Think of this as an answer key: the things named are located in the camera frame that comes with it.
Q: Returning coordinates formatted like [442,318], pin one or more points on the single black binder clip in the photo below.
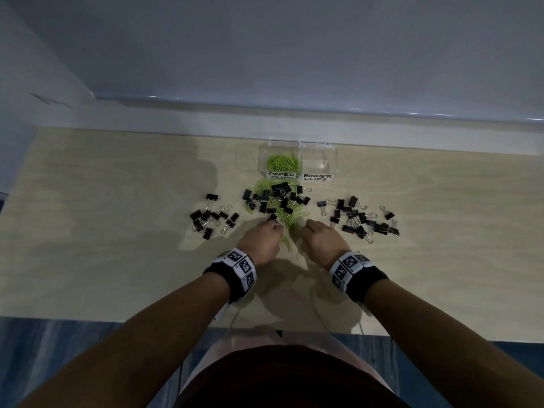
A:
[272,217]

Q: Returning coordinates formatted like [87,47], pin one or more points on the clear plastic box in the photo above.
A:
[280,176]
[318,165]

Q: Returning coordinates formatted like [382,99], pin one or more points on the pile of green paper clips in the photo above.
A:
[290,220]

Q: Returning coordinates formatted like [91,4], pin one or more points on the person's right forearm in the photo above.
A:
[446,344]

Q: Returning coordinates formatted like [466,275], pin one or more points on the black wristband with marker tags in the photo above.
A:
[352,271]
[238,269]

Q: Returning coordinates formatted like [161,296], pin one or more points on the person's right hand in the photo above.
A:
[323,246]

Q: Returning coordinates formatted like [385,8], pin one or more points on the person's right fingers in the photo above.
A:
[310,226]

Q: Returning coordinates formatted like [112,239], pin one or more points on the person's left hand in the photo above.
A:
[259,244]

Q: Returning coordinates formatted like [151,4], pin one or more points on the person's pink and maroon clothing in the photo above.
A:
[289,373]

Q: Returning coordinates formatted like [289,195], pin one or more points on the heap of boxed green paper clips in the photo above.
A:
[284,162]

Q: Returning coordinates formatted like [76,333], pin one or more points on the person's left forearm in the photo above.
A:
[140,339]

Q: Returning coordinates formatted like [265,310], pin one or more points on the person's left fingers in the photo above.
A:
[271,226]

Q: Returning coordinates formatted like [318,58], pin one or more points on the pile of black binder clips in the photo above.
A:
[207,217]
[278,195]
[357,218]

